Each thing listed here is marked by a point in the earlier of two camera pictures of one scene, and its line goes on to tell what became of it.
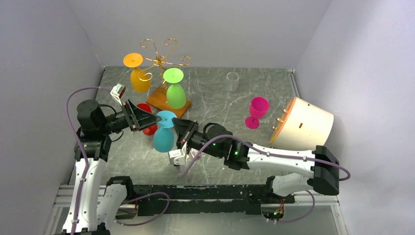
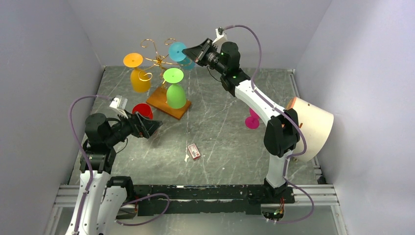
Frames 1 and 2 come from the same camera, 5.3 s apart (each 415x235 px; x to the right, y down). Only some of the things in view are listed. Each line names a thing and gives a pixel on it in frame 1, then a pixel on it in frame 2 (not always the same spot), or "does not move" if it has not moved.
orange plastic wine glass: [140, 80] does not move
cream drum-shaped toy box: [302, 126] does not move
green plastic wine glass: [175, 95] does not move
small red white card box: [194, 152] does not move
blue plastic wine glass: [164, 135] to [175, 53]
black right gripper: [184, 128] to [198, 53]
